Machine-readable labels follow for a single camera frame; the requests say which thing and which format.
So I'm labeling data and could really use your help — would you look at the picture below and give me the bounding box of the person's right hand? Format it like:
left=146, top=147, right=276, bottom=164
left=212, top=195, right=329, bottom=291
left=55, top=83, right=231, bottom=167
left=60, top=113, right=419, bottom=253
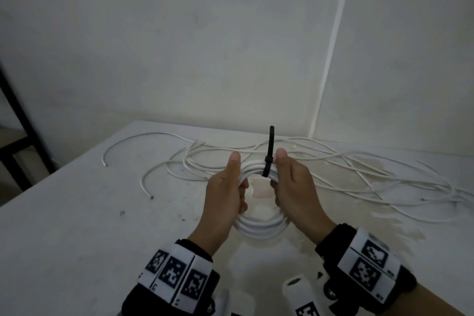
left=270, top=148, right=338, bottom=246

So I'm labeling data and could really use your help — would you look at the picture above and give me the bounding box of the person's left hand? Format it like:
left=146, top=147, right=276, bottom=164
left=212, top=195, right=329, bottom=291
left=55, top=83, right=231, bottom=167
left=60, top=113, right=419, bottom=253
left=187, top=152, right=250, bottom=256

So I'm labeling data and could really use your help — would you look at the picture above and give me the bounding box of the black cable tie strap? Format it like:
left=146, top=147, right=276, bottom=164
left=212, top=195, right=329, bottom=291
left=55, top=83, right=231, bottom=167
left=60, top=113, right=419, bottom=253
left=262, top=126, right=276, bottom=178

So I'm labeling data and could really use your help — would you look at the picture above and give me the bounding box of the white cable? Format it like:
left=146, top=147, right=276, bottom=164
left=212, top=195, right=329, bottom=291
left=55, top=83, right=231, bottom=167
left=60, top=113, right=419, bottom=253
left=232, top=160, right=292, bottom=241

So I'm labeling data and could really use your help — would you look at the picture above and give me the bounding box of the person's right forearm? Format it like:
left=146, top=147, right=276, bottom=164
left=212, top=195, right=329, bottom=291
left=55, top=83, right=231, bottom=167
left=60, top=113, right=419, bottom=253
left=372, top=282, right=466, bottom=316

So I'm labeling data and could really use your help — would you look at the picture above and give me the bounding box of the black marker band left wrist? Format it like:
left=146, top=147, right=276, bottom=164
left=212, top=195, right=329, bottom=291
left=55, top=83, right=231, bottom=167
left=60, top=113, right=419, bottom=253
left=121, top=239, right=220, bottom=316

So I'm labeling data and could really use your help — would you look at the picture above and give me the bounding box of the black marker band wrist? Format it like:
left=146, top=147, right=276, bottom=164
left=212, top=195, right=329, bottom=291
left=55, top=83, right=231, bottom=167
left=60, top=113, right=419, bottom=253
left=315, top=223, right=417, bottom=306
left=121, top=239, right=220, bottom=316

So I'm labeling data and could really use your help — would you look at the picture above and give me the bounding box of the black marker band right wrist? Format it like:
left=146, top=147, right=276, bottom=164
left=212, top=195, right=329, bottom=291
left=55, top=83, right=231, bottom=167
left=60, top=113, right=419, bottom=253
left=315, top=223, right=417, bottom=306

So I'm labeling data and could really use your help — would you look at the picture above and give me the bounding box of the tangle of loose white cables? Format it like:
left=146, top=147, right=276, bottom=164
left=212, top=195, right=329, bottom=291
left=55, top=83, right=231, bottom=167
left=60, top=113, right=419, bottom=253
left=101, top=132, right=474, bottom=224

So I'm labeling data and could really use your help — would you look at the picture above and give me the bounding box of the white wall conduit strip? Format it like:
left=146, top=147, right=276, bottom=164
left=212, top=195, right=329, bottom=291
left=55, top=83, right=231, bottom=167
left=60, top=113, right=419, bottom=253
left=308, top=0, right=357, bottom=136

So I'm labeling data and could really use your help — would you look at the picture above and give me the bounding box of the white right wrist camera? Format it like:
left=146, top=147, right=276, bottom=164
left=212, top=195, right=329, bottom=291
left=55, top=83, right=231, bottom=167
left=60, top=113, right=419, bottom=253
left=282, top=272, right=331, bottom=316

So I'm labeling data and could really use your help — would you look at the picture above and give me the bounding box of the black metal frame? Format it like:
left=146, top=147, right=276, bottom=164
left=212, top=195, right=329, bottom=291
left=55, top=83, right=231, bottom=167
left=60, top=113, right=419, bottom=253
left=0, top=63, right=57, bottom=192

